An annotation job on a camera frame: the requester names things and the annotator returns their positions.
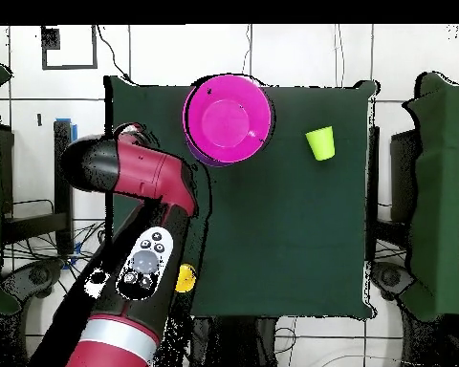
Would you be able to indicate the yellow plastic cup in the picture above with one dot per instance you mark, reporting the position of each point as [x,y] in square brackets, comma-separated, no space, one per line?
[187,277]

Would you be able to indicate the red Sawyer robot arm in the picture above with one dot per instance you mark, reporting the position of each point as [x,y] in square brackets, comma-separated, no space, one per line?
[145,176]

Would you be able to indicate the black office chair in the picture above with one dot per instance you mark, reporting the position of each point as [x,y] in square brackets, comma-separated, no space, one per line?
[34,275]
[390,277]

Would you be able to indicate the lime green plastic cup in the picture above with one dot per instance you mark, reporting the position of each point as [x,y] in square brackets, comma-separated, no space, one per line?
[321,143]

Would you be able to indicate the black metal stand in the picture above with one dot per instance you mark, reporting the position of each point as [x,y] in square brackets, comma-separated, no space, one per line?
[63,191]

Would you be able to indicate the black square frame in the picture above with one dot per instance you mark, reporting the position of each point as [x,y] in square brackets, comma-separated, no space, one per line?
[94,49]

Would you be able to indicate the purple plastic bowl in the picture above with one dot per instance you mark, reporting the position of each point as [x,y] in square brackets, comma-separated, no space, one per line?
[202,158]

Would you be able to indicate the dark green tablecloth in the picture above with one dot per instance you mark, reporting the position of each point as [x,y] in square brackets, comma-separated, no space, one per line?
[283,229]

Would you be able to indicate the large pink plastic bowl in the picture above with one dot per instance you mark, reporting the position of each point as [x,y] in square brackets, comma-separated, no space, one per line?
[227,118]

